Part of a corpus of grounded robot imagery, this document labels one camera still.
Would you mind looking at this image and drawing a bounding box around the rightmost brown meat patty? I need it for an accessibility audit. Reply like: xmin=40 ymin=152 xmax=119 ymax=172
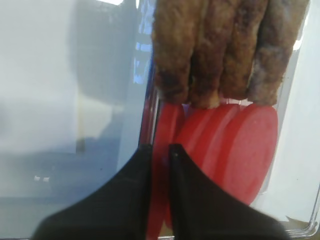
xmin=247 ymin=0 xmax=309 ymax=106

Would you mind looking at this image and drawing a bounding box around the brown meat patty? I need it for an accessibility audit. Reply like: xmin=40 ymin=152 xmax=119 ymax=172
xmin=190 ymin=0 xmax=240 ymax=109
xmin=247 ymin=0 xmax=309 ymax=106
xmin=151 ymin=0 xmax=205 ymax=104
xmin=219 ymin=0 xmax=268 ymax=100

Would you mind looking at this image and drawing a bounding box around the leftmost brown meat patty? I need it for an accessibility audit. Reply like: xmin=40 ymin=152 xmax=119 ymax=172
xmin=151 ymin=0 xmax=205 ymax=104

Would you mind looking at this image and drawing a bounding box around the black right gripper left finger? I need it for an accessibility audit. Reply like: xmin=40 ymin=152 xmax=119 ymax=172
xmin=31 ymin=144 xmax=152 ymax=240

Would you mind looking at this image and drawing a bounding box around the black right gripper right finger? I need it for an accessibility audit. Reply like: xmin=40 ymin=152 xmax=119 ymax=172
xmin=168 ymin=144 xmax=290 ymax=240

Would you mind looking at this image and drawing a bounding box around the red tomato slice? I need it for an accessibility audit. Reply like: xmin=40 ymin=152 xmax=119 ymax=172
xmin=185 ymin=104 xmax=240 ymax=178
xmin=209 ymin=103 xmax=278 ymax=205
xmin=163 ymin=106 xmax=222 ymax=230
xmin=146 ymin=103 xmax=185 ymax=240

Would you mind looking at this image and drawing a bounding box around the clear meat and tomato container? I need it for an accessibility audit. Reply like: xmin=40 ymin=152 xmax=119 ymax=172
xmin=136 ymin=0 xmax=320 ymax=237

